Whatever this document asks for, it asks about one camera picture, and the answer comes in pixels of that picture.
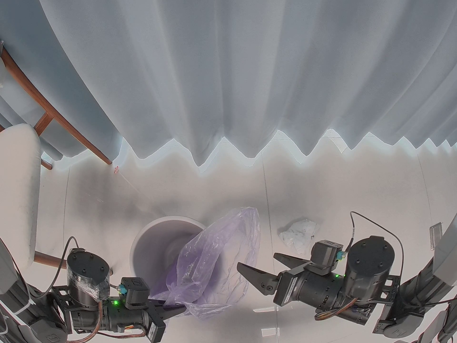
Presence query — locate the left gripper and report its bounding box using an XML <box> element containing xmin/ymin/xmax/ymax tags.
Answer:
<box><xmin>104</xmin><ymin>299</ymin><xmax>187</xmax><ymax>343</ymax></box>

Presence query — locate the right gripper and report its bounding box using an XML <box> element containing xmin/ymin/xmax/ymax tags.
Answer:
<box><xmin>237</xmin><ymin>252</ymin><xmax>346</xmax><ymax>309</ymax></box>

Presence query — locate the purple plastic bag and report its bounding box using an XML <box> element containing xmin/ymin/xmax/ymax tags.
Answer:
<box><xmin>148</xmin><ymin>207</ymin><xmax>261</xmax><ymax>319</ymax></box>

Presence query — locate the white trash bin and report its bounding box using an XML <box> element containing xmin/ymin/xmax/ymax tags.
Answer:
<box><xmin>129</xmin><ymin>216</ymin><xmax>215</xmax><ymax>299</ymax></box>

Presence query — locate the crumpled white paper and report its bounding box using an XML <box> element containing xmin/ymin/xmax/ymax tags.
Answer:
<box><xmin>279</xmin><ymin>219</ymin><xmax>318</xmax><ymax>256</ymax></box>

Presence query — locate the wooden chair cream seat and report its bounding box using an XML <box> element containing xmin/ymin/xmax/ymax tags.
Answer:
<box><xmin>0</xmin><ymin>41</ymin><xmax>113</xmax><ymax>276</ymax></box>

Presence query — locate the white curtain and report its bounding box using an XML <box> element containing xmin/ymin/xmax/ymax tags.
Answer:
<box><xmin>31</xmin><ymin>0</ymin><xmax>457</xmax><ymax>167</ymax></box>

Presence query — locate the pale blue curtain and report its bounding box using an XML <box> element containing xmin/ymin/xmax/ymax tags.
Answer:
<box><xmin>0</xmin><ymin>0</ymin><xmax>124</xmax><ymax>161</ymax></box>

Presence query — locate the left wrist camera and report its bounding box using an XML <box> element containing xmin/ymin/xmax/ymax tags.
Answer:
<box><xmin>119</xmin><ymin>278</ymin><xmax>149</xmax><ymax>310</ymax></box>

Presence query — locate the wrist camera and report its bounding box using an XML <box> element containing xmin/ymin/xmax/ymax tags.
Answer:
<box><xmin>310</xmin><ymin>240</ymin><xmax>345</xmax><ymax>275</ymax></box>
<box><xmin>119</xmin><ymin>278</ymin><xmax>149</xmax><ymax>310</ymax></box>

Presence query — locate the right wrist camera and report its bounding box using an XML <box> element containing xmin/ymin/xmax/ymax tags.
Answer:
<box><xmin>310</xmin><ymin>240</ymin><xmax>345</xmax><ymax>275</ymax></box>

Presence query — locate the black cable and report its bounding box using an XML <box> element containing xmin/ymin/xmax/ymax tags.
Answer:
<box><xmin>46</xmin><ymin>236</ymin><xmax>80</xmax><ymax>296</ymax></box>
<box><xmin>348</xmin><ymin>211</ymin><xmax>405</xmax><ymax>282</ymax></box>

